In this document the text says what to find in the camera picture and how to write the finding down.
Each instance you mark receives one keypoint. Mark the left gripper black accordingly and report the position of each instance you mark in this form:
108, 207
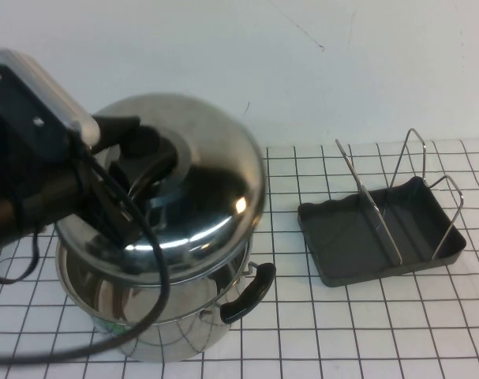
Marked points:
105, 205

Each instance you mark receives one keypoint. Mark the steel pot lid black knob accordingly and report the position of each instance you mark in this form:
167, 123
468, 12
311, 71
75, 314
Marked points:
215, 189

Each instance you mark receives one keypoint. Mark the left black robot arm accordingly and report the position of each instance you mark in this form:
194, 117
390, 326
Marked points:
26, 213

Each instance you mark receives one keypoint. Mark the dark grey plastic drip tray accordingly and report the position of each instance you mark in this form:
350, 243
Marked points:
341, 245

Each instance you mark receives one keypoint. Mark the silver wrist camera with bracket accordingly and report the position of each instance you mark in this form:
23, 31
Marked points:
46, 94

